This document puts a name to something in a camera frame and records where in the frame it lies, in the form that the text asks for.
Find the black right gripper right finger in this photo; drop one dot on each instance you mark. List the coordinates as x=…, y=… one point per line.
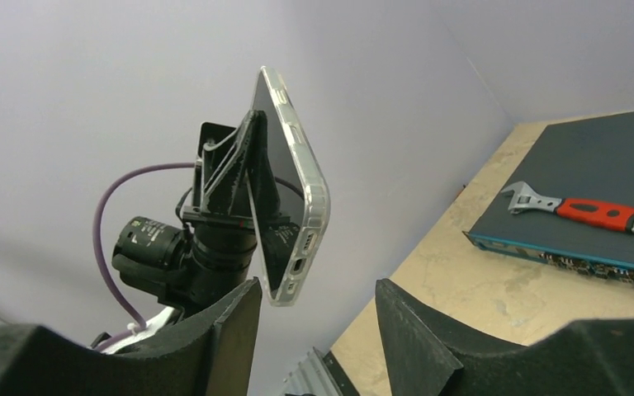
x=430, y=353

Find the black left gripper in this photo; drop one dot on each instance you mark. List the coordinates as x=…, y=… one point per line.
x=233, y=184

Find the red handled adjustable wrench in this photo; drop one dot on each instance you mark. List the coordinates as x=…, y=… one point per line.
x=596, y=213

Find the phone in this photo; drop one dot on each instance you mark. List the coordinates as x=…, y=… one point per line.
x=289, y=195

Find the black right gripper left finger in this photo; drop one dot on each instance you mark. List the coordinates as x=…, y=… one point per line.
x=210, y=353

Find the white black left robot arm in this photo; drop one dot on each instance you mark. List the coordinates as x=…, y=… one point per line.
x=161, y=274

